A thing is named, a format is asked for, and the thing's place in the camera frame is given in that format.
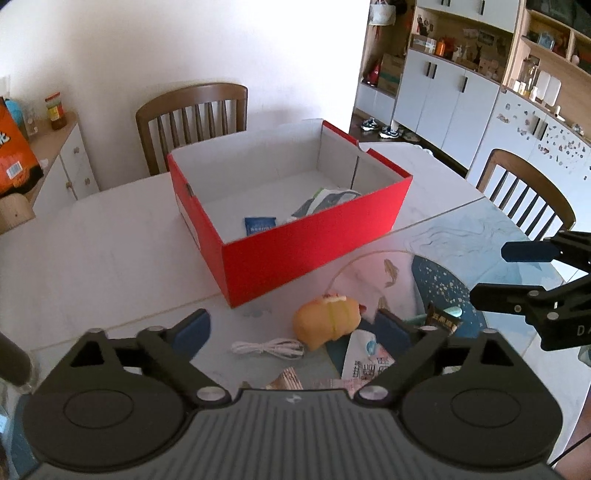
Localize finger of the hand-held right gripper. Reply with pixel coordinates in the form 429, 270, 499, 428
470, 282, 550, 318
501, 229, 591, 273

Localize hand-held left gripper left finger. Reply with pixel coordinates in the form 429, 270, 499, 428
53, 308, 232, 411

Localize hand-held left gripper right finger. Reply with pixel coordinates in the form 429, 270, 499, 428
353, 308, 533, 409

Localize dark brown snack packet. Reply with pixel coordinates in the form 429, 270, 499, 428
424, 302, 464, 336

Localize red cardboard box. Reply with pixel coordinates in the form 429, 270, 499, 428
166, 119, 413, 309

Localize white marble desktop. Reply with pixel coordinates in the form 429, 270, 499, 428
0, 119, 583, 467

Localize white snack packet orange print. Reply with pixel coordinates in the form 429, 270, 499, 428
342, 330, 396, 382

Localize orange pig squeeze toy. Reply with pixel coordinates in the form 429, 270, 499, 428
293, 294, 370, 352

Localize pink printed wrapper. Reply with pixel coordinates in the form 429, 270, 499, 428
314, 376, 365, 398

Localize brown wooden chair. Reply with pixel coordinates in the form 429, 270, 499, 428
135, 83, 249, 176
475, 148, 577, 241

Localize pink striped wrapper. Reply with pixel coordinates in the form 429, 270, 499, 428
265, 367, 304, 392

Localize small blue packet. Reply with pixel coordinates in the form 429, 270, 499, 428
244, 216, 278, 237

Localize white grey snack packet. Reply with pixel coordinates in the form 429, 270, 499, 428
290, 187, 363, 222

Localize white plastic containers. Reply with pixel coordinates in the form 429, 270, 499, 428
536, 71, 562, 106

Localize dark cylinder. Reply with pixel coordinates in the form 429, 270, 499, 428
0, 332, 36, 394

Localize pair of sneakers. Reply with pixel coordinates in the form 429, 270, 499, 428
361, 117, 402, 139

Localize small white side cabinet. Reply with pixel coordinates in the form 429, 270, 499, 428
0, 113, 100, 236

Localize light wooden box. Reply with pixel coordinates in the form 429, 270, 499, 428
0, 194, 37, 234

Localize brown cardboard box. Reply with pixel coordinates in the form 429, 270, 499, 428
379, 54, 404, 96

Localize orange snack bag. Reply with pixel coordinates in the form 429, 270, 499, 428
0, 96, 44, 197

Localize glass jar yellow label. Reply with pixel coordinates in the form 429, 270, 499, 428
45, 92, 68, 131

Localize white coiled cable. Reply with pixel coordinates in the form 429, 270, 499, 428
231, 338, 305, 361

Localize black cable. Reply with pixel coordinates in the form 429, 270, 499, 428
547, 436, 591, 466

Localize white wood wall cabinet unit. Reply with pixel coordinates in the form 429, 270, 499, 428
353, 0, 591, 185

